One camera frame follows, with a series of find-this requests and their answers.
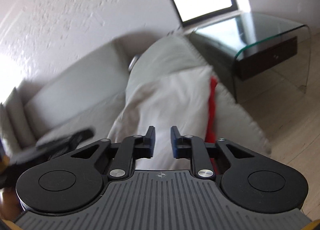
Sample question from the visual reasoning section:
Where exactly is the white t-shirt with script print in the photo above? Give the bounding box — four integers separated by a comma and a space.
108, 66, 212, 170

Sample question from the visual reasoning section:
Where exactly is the red garment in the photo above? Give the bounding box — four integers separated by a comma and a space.
204, 76, 219, 168

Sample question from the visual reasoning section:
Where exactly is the front grey-green cushion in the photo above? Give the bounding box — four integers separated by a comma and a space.
1, 104, 21, 157

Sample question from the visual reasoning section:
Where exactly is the grey-green cushion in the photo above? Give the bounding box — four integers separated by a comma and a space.
5, 88, 36, 148
1, 104, 21, 157

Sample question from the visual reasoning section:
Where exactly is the rear grey-green cushion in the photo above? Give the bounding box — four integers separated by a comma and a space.
5, 88, 36, 148

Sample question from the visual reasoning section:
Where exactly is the grey-green sofa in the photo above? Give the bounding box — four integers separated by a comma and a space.
0, 31, 272, 157

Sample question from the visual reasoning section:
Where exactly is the small white device on sofa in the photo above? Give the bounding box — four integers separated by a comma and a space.
128, 54, 141, 72

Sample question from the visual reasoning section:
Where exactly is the glass side table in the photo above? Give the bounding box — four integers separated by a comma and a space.
188, 12, 312, 102

